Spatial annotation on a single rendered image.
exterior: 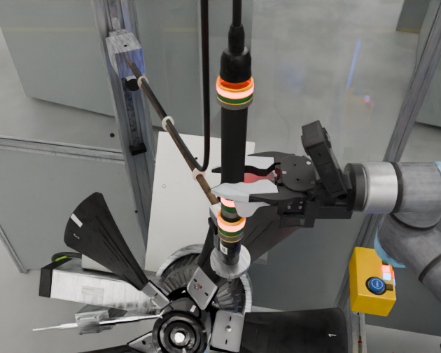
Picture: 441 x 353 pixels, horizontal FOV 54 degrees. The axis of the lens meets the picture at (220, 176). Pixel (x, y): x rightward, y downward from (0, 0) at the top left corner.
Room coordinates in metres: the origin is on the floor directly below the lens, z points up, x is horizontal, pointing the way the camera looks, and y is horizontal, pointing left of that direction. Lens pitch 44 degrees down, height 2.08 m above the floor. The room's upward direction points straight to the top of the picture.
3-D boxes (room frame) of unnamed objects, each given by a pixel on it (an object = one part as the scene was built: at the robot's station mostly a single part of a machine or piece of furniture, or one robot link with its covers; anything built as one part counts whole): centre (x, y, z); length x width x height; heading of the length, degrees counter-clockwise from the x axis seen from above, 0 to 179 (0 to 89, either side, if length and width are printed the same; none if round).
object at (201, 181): (0.72, 0.11, 1.54); 0.54 x 0.01 x 0.01; 25
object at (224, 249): (0.44, -0.02, 1.65); 0.04 x 0.04 x 0.46
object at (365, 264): (0.66, -0.42, 1.02); 0.16 x 0.10 x 0.11; 170
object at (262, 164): (0.47, -0.03, 1.63); 0.09 x 0.03 x 0.06; 81
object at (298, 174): (0.44, -0.14, 1.63); 0.12 x 0.08 x 0.09; 90
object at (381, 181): (0.44, -0.22, 1.63); 0.08 x 0.05 x 0.08; 0
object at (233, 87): (0.44, -0.02, 1.80); 0.04 x 0.04 x 0.03
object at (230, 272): (0.45, -0.01, 1.50); 0.09 x 0.07 x 0.10; 25
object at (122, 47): (1.01, 0.24, 1.54); 0.10 x 0.07 x 0.08; 25
